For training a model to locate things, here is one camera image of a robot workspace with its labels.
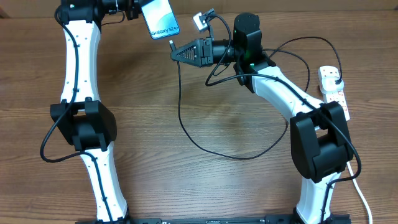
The white power strip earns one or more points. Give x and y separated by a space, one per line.
332 72

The white charger plug adapter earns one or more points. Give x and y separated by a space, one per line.
330 85

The blue Galaxy smartphone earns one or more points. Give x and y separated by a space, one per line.
160 18

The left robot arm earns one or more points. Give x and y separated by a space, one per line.
84 122

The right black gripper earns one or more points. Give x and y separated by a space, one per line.
203 46

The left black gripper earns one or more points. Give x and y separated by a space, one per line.
134 9

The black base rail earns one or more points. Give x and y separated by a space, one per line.
211 221

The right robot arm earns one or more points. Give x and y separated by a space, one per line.
319 136

